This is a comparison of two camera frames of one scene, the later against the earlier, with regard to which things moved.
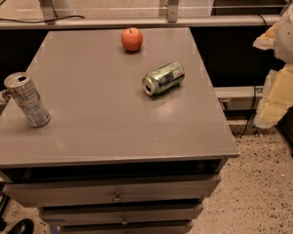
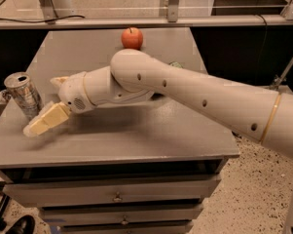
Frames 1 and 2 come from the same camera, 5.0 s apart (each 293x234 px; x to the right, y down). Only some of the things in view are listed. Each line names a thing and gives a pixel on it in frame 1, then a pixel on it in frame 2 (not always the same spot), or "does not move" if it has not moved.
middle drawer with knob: (122, 214) does not move
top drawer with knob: (128, 190) does not move
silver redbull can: (27, 98) does not move
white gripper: (291, 38) -> (72, 91)
